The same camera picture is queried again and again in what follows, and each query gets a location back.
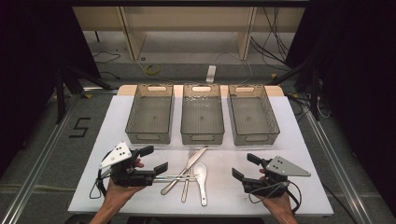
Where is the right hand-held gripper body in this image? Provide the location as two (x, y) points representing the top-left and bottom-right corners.
(242, 155), (312, 198)

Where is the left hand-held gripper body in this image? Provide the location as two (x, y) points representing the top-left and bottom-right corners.
(98, 142), (157, 189)

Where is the grey translucent plastic basket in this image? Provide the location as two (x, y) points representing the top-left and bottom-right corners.
(227, 83), (281, 147)
(124, 83), (175, 145)
(180, 83), (225, 146)

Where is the silver metal table knife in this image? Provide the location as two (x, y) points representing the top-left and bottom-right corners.
(160, 146), (209, 196)

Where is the white ceramic spoon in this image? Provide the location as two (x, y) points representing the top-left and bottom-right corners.
(192, 162), (208, 207)

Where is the person's left hand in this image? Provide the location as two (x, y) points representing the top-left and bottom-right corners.
(104, 158), (146, 205)

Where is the person's right hand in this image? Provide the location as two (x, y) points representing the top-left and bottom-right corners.
(255, 167), (296, 215)

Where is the white table mat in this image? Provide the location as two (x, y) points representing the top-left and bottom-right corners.
(67, 94), (334, 217)

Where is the black metal stand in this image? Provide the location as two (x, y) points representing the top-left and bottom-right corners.
(53, 62), (116, 125)
(266, 57), (322, 122)

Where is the white power strip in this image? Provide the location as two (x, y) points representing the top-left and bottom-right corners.
(205, 64), (218, 84)

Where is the beige wooden shelf unit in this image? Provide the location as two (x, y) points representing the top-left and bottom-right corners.
(72, 6), (306, 62)

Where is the right hand-held gripper cable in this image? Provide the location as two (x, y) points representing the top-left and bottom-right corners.
(247, 180), (303, 215)

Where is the hand-held gripper cable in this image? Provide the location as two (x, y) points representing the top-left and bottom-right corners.
(247, 180), (303, 215)
(89, 169), (110, 201)

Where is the left hand-held gripper cable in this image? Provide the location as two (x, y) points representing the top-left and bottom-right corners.
(89, 169), (110, 201)

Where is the aluminium floor rail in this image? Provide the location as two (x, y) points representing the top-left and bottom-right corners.
(302, 109), (376, 224)
(0, 92), (86, 224)

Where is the white floor cable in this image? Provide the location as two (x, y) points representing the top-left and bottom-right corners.
(214, 50), (254, 86)

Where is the thin black floor cable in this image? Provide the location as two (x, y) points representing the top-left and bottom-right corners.
(92, 49), (122, 65)

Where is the bundle of black cables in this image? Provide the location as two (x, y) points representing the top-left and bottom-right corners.
(249, 7), (293, 72)

